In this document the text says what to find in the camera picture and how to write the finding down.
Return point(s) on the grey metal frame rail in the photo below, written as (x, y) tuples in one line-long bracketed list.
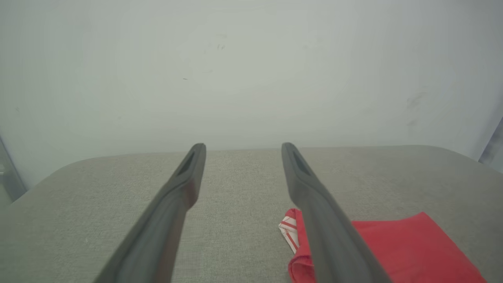
[(10, 177)]

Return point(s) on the red and white shirt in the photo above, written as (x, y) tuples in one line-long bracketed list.
[(412, 251)]

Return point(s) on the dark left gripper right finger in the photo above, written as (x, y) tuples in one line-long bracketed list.
[(330, 236)]

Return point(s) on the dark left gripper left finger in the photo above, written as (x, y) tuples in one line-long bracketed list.
[(165, 228)]

